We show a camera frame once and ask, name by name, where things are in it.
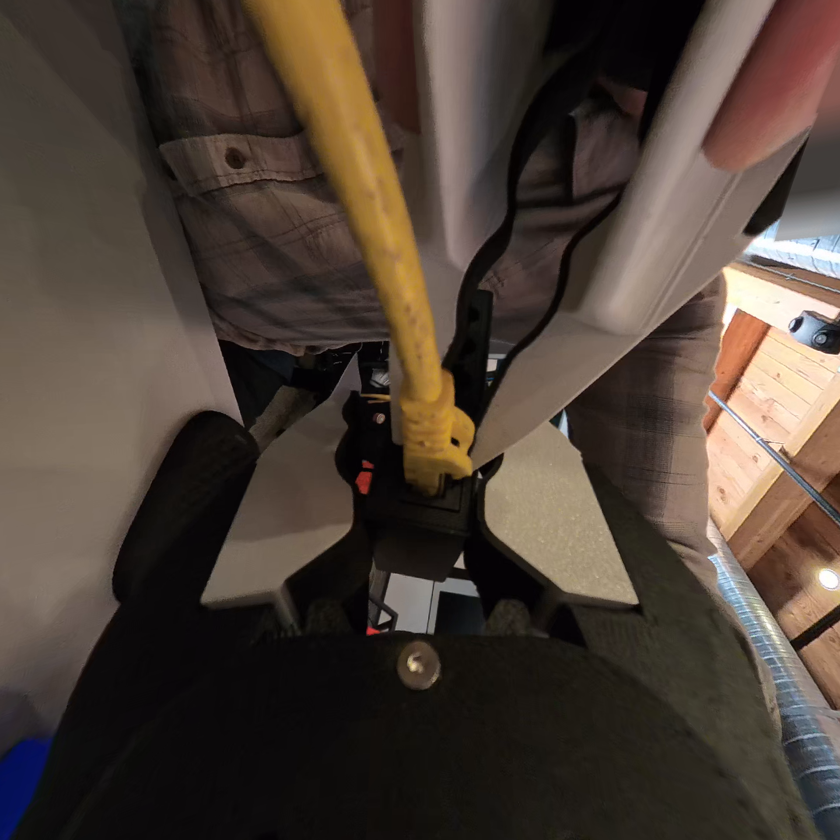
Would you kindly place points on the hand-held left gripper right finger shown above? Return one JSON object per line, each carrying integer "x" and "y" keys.
{"x": 558, "y": 525}

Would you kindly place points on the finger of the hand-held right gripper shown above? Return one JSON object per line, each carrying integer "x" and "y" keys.
{"x": 472, "y": 131}
{"x": 656, "y": 229}

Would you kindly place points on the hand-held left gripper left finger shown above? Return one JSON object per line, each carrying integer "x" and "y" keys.
{"x": 275, "y": 525}

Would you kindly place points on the black network switch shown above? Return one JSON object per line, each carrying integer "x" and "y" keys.
{"x": 420, "y": 531}

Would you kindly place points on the blue plastic bin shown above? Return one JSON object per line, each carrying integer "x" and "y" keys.
{"x": 19, "y": 787}

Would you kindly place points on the person's right hand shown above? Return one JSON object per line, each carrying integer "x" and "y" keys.
{"x": 774, "y": 85}

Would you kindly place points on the silver ventilation duct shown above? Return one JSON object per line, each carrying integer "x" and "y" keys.
{"x": 787, "y": 689}

